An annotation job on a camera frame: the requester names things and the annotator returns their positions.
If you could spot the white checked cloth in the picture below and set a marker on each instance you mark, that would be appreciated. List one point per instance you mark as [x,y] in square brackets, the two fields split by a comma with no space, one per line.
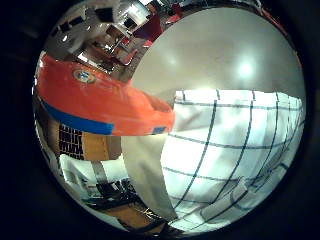
[226,150]

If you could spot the wooden cabinet with grille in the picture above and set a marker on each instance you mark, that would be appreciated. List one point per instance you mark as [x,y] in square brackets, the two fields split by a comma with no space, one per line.
[93,146]

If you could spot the dark red chair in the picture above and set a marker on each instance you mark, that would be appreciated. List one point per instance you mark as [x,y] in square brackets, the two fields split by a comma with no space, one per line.
[150,29]

